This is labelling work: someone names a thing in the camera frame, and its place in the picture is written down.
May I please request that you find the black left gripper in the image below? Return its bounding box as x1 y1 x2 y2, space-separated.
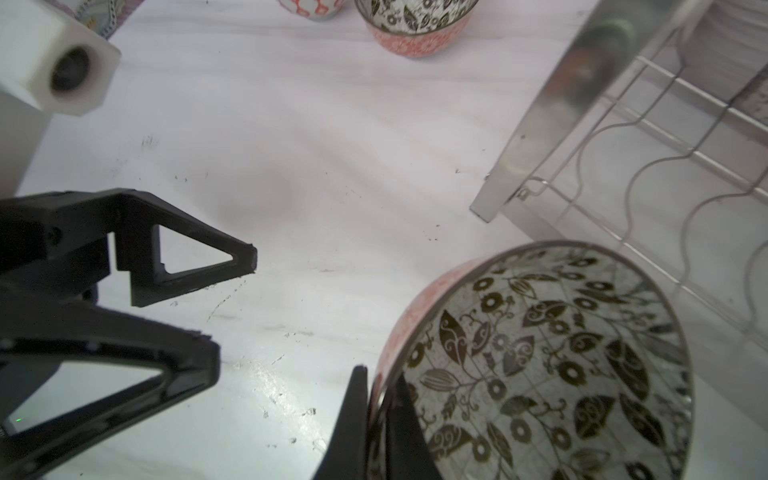
1 190 258 479

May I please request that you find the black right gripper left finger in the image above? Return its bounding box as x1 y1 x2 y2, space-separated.
313 365 368 480

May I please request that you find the dark speckled bowl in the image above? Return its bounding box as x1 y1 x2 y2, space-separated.
354 0 478 58

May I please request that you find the blue pattern bowl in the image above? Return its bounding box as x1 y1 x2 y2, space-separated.
278 0 346 21

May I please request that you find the two-tier steel dish rack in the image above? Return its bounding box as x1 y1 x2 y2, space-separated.
471 1 767 425

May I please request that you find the green leaf pattern bowl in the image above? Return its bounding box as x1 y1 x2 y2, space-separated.
368 240 693 479

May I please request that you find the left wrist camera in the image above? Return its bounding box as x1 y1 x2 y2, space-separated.
1 1 131 116

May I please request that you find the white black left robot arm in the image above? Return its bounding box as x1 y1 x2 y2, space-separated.
1 95 258 479

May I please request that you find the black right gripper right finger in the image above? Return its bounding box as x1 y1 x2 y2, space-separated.
385 375 442 480

